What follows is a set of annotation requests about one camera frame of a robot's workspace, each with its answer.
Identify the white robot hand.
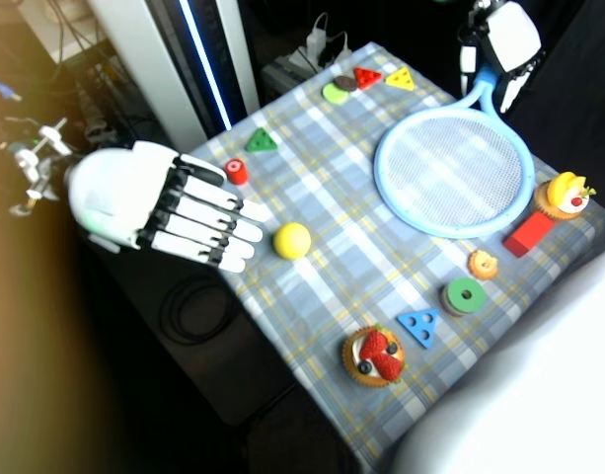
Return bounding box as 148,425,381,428
67,140,273,274
457,0,545,115

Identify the light blue toy racket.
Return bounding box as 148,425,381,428
373,66,536,241

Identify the yellow foam ball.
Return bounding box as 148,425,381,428
272,221,313,262

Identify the yellow triangle block with holes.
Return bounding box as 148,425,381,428
384,67,416,92

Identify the red cylinder block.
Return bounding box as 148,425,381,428
223,157,250,187

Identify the white column with blue light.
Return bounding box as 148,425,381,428
87,0,262,147

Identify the red triangle block with holes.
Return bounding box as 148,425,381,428
353,66,384,91

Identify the green triangle block with holes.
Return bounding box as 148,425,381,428
245,126,279,154

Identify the toy cupcake with yellow fruit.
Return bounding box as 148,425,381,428
533,171,598,222

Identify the light green toy cookie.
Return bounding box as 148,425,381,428
322,81,350,106

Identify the power strip with white plugs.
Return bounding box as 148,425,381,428
260,12,372,95

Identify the red rectangular block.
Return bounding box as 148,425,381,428
502,210,558,259

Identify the blue plaid table cloth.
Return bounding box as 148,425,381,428
188,41,605,473

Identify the tan toy biscuit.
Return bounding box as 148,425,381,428
467,249,499,281

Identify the toy cupcake with strawberries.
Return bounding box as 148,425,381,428
341,324,407,389

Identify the blue triangle block with holes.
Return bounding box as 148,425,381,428
396,308,440,350

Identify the white robot body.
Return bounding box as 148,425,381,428
390,251,605,474

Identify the black coiled cable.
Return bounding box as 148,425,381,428
157,275,238,347

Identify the ring stack with green top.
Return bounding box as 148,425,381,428
439,276,488,317

